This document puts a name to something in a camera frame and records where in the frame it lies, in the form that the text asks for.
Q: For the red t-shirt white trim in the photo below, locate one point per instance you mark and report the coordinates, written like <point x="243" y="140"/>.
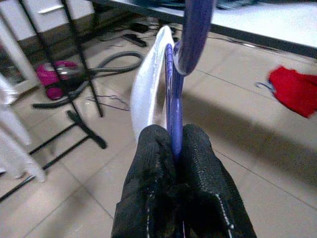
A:
<point x="294" y="89"/>

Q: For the pink vacuum cleaner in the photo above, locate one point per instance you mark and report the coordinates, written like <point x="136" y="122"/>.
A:
<point x="49" y="77"/>

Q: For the purple plastic hanger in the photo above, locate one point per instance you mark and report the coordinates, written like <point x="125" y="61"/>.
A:
<point x="175" y="111"/>
<point x="266" y="84"/>

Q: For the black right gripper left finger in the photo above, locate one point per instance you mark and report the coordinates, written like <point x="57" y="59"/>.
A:
<point x="148" y="161"/>

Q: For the white glass-door cabinet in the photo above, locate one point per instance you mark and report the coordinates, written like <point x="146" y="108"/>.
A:
<point x="74" y="15"/>

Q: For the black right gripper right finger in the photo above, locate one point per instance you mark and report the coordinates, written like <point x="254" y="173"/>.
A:
<point x="203" y="173"/>

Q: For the black rack stand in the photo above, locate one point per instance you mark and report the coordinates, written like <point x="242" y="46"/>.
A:
<point x="87" y="74"/>

